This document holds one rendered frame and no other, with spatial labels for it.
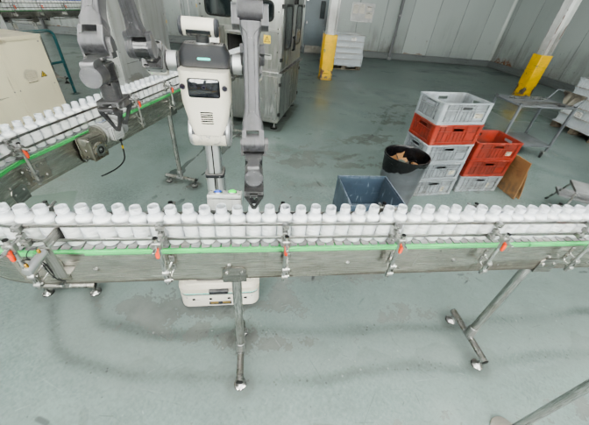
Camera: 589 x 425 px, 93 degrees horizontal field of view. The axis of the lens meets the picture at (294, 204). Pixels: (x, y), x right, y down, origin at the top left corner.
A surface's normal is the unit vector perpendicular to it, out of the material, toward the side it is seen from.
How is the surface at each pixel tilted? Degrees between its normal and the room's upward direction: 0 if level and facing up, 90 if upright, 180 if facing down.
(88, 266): 90
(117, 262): 90
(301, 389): 0
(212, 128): 90
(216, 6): 90
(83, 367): 0
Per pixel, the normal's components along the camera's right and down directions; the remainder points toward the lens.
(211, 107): 0.11, 0.60
